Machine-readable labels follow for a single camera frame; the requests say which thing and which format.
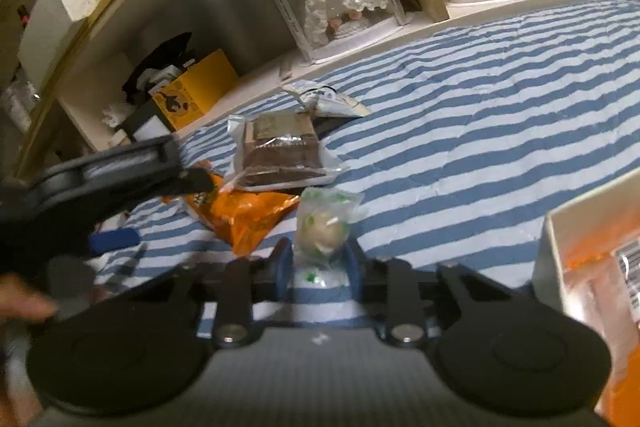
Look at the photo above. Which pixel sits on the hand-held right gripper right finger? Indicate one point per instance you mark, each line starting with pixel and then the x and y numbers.
pixel 356 268

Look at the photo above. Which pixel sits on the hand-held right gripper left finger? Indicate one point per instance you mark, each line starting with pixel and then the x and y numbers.
pixel 282 268

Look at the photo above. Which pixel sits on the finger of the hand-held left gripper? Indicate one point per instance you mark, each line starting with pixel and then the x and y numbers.
pixel 195 179
pixel 114 239

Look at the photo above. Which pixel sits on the green white ball candy packet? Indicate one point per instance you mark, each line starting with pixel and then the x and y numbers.
pixel 320 234

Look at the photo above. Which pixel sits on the orange snack packet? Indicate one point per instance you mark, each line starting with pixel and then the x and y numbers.
pixel 240 219

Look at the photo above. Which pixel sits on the white shallow cardboard box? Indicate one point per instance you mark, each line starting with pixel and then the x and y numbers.
pixel 555 267

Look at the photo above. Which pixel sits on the clear packet of orange snacks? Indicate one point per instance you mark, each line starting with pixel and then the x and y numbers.
pixel 600 287

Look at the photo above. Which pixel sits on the person's left hand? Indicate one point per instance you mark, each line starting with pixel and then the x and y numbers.
pixel 25 302

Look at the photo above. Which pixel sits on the brown cake clear packet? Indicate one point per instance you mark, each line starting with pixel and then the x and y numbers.
pixel 280 147

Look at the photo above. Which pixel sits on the yellow cardboard box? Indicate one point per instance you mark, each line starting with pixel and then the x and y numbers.
pixel 200 87

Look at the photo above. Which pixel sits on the white snack packet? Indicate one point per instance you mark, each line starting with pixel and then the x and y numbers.
pixel 330 99

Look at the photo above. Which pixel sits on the white foam block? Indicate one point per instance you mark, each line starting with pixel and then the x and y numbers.
pixel 65 22

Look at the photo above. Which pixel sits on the blue white striped blanket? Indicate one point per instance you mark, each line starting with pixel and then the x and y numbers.
pixel 475 107

